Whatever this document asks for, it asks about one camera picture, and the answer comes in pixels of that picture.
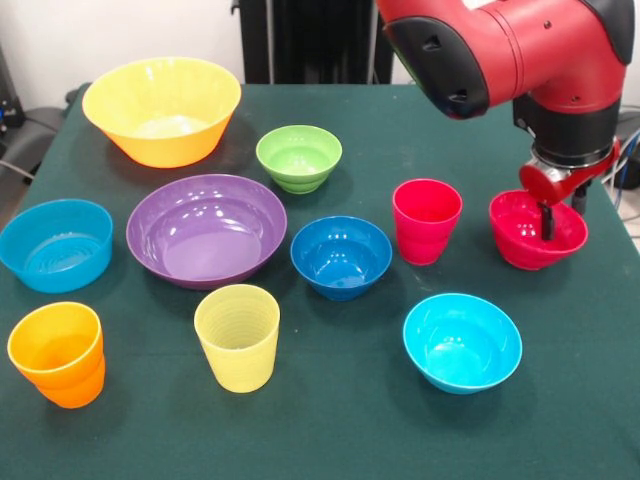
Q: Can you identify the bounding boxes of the orange cup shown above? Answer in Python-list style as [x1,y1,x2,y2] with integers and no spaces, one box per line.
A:
[6,300,107,410]

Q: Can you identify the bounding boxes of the large orange bowl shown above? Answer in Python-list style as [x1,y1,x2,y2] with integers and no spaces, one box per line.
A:
[81,56,243,170]

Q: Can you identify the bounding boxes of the red-pink cup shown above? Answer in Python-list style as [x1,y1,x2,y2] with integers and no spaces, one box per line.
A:
[391,178,464,267]

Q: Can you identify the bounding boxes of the cyan bowl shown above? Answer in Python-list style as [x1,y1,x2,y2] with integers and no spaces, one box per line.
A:
[402,293,524,396]

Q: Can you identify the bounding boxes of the dark green tablecloth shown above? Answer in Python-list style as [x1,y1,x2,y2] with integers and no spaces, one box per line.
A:
[0,82,640,480]

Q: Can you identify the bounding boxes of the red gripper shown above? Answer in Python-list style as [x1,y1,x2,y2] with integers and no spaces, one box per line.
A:
[518,139,623,241]

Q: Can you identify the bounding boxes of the red-pink bowl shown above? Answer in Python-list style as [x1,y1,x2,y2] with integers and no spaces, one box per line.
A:
[488,188,590,272]

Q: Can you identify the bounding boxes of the black device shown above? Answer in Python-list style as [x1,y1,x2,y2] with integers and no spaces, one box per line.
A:
[0,44,26,136]

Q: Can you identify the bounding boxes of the large purple bowl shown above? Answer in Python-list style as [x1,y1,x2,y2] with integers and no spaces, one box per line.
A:
[125,173,289,291]

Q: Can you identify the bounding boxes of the green bowl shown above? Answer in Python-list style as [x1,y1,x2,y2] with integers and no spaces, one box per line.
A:
[255,124,344,195]

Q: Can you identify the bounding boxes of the grey pedestal foot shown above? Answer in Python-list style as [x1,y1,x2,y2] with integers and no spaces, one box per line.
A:
[617,110,640,167]
[9,89,81,171]

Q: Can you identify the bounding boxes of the yellow-green cup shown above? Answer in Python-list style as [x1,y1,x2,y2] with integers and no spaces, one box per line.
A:
[193,283,282,395]

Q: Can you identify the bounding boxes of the dark blue bowl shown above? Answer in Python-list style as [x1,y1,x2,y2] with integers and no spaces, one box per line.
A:
[289,215,394,302]

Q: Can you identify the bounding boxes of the blue ribbed bowl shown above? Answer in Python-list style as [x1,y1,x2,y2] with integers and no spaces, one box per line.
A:
[0,198,115,295]

